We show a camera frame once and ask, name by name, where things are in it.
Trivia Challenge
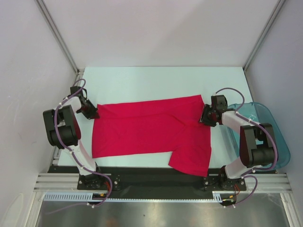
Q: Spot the red t shirt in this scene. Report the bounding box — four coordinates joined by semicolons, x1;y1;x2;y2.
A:
91;95;212;177

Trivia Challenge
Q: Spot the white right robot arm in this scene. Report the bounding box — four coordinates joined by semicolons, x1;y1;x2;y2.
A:
200;95;278;190

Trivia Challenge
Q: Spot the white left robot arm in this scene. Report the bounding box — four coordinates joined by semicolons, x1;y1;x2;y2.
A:
43;86;105;189

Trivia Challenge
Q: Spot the teal plastic basin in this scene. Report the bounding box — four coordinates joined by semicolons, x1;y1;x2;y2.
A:
226;101;291;172

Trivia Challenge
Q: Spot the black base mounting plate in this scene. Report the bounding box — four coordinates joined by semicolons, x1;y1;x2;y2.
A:
47;166;247;197

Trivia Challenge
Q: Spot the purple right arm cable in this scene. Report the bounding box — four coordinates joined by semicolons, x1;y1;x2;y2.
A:
213;87;279;210

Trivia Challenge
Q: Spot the white cable duct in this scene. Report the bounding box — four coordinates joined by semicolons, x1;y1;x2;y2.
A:
44;192;236;203

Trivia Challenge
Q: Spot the right aluminium corner post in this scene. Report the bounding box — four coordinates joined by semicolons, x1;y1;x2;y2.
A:
242;0;288;74

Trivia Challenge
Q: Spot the aluminium corner post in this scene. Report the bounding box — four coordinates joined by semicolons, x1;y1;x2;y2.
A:
34;0;79;74
242;0;288;74

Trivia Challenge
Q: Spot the left aluminium corner post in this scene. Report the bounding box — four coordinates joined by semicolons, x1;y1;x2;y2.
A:
34;0;79;74

